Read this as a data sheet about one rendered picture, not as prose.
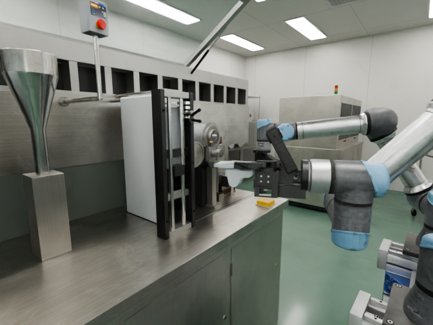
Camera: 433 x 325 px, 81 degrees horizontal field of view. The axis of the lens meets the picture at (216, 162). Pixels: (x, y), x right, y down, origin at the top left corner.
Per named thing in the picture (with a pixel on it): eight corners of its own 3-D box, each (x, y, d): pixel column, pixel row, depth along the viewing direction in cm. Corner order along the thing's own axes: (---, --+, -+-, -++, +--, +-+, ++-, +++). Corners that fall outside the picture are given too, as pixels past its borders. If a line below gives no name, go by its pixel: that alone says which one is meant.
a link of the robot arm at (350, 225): (359, 233, 64) (363, 190, 62) (374, 256, 53) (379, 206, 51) (325, 229, 66) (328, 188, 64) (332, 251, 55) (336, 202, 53)
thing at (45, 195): (35, 268, 77) (9, 69, 67) (20, 253, 85) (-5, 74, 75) (83, 249, 87) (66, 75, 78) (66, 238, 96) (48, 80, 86)
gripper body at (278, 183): (250, 196, 57) (307, 200, 54) (252, 158, 57) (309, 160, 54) (254, 191, 65) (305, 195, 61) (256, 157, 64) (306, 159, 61)
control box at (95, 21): (93, 29, 78) (90, -7, 76) (80, 33, 81) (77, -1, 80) (112, 35, 84) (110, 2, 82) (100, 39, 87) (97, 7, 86)
